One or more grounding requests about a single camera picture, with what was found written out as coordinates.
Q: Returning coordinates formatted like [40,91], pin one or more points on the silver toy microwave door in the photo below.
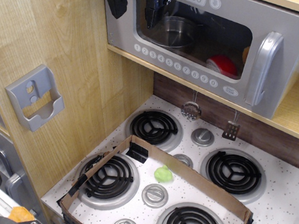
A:
[226,28]

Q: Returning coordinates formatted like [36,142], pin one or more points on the stainless steel pot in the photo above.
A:
[174,32]

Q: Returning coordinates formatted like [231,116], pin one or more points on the red white toy food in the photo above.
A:
[223,65]

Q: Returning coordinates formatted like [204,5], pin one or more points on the yellow toy food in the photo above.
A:
[245,54]

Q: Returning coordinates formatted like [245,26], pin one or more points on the back left black burner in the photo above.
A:
[155,127]

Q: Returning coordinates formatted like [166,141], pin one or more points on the back silver stove knob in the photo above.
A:
[202,137]

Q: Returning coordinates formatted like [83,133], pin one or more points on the hanging metal slotted spatula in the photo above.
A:
[232,128]

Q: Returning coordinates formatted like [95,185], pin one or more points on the small middle silver knob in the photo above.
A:
[184,159]

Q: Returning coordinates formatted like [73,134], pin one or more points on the green toy vegetable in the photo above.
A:
[163,174]

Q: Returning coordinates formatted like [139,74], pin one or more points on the front left black burner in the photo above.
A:
[112,180]

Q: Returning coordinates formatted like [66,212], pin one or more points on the centre silver stove knob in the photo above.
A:
[155,196]

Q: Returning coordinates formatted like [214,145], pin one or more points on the back right black burner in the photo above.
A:
[234,173]

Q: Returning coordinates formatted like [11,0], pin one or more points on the orange yellow cloth piece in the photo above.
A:
[20,214]

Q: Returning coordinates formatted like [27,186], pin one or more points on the grey wall phone holder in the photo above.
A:
[31,88]

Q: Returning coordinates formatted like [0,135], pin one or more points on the brown cardboard frame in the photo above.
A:
[188,188]

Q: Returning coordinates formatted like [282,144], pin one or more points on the grey oven door handle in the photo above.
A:
[13,188]

